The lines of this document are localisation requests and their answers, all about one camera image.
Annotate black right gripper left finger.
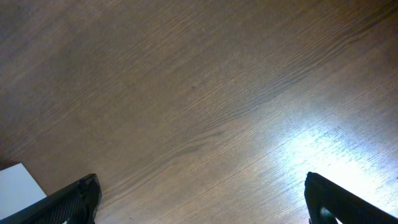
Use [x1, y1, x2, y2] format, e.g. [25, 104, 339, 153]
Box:
[1, 174, 102, 224]

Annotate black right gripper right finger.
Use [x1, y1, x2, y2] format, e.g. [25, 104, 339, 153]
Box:
[304, 172, 397, 224]

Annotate white cardboard box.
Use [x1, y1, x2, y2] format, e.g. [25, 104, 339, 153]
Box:
[0, 163, 46, 220]

